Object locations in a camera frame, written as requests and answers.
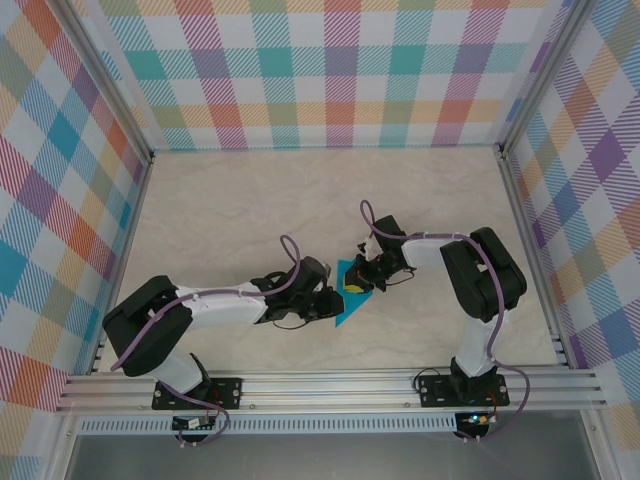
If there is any blue paper sheet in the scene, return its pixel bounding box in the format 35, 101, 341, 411
333, 258, 375, 329

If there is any grey metal shelf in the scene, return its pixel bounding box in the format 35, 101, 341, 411
64, 433, 601, 480

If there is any circuit board with green light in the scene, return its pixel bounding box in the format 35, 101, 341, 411
462, 412, 499, 429

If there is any small black circuit board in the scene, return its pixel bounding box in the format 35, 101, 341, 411
171, 417, 217, 431

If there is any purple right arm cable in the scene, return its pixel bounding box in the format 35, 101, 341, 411
359, 199, 531, 444

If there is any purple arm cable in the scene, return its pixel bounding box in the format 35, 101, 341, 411
109, 233, 314, 448
359, 199, 531, 444

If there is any aluminium mounting rail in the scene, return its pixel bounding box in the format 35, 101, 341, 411
53, 367, 610, 415

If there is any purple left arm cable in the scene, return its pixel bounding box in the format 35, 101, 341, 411
109, 233, 314, 448

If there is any slotted grey cable duct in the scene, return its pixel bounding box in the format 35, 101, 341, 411
74, 417, 466, 436

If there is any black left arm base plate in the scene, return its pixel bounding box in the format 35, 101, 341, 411
151, 375, 245, 412

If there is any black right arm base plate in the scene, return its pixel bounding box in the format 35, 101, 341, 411
416, 374, 511, 410

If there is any aluminium table side rail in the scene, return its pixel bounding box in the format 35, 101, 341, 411
85, 152, 157, 376
497, 144, 576, 371

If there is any black round cable mount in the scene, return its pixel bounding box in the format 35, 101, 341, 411
174, 430, 211, 449

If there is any aluminium frame post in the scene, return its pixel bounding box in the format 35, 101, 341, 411
53, 0, 157, 166
497, 0, 599, 159

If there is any aluminium frame leg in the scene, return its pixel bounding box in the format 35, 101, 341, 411
582, 412, 619, 480
47, 414, 77, 480

